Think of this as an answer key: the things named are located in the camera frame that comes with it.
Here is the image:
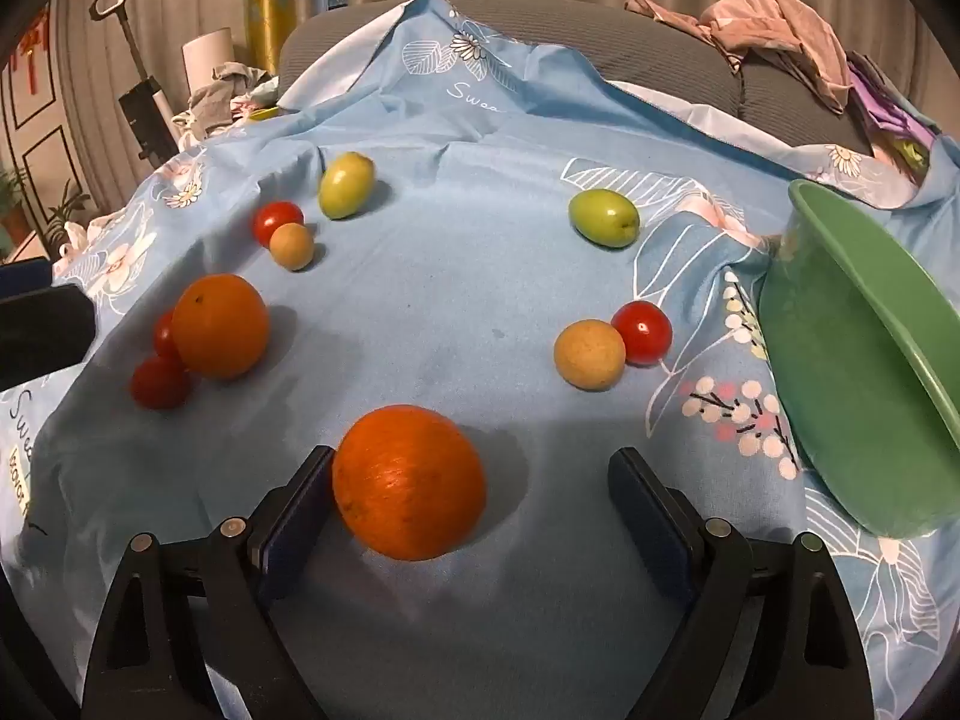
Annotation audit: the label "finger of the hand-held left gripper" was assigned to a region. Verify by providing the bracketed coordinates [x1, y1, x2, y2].
[0, 283, 96, 392]
[0, 258, 55, 289]

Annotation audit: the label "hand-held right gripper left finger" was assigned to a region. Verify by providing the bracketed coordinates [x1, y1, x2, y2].
[81, 445, 336, 720]

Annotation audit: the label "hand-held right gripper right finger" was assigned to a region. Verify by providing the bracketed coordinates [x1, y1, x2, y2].
[607, 448, 878, 720]

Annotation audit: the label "large orange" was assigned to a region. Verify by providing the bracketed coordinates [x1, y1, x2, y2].
[172, 274, 270, 380]
[332, 404, 488, 562]

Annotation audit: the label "green plastic bowl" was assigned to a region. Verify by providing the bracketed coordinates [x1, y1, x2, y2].
[757, 180, 960, 539]

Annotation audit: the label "green jujube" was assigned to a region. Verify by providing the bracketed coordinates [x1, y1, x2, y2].
[319, 151, 375, 221]
[568, 189, 640, 248]

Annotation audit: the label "potted green plant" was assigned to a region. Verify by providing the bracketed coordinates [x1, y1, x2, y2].
[45, 180, 92, 245]
[0, 165, 32, 242]

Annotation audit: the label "tan round longan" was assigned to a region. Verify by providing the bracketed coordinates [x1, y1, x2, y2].
[269, 223, 314, 271]
[554, 319, 626, 391]

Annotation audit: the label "upright vacuum cleaner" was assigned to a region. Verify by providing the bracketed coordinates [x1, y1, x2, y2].
[90, 0, 185, 166]

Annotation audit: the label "pile of crumpled clothes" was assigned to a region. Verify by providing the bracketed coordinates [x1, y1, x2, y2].
[172, 62, 280, 142]

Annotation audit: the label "white cylinder appliance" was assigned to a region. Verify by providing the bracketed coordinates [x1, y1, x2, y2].
[182, 28, 238, 91]

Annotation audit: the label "blue floral bed sheet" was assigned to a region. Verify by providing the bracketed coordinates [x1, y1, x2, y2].
[0, 0, 960, 720]

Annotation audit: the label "yellow patterned curtain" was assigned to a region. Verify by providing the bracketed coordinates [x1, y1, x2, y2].
[247, 0, 518, 76]

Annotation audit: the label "purple cloth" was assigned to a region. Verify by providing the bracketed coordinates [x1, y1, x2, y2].
[847, 52, 938, 158]

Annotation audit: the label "grey sofa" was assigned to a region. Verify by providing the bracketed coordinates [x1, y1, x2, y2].
[279, 0, 882, 152]

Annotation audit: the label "pink clothes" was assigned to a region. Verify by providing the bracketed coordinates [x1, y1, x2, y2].
[626, 0, 857, 115]

